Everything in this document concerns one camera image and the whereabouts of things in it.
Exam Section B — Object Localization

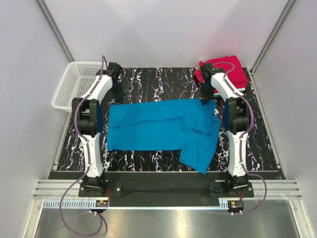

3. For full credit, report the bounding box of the blue t shirt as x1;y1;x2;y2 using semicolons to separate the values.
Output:
107;98;220;174

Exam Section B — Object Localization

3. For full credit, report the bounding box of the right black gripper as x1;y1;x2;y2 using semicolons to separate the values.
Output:
198;82;214;106

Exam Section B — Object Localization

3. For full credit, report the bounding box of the green folded t shirt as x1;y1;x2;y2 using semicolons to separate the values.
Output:
215;91;243;99

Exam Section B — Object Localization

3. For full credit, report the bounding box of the aluminium frame rail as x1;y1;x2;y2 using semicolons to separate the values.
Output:
33;180;302;210

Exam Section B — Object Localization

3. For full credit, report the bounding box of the red folded t shirt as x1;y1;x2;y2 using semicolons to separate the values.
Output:
194;56;248;89

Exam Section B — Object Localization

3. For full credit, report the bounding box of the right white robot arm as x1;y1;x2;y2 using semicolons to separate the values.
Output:
199;62;254;197

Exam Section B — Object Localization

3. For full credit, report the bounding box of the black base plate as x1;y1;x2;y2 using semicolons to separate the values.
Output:
78;173;255;199

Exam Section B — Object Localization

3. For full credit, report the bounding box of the white plastic basket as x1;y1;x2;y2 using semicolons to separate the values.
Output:
52;61;102;113

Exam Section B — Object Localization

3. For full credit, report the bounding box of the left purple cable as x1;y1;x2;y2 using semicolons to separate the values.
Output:
59;55;109;237

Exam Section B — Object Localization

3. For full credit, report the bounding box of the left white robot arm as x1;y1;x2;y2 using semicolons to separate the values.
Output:
71;62;125;196

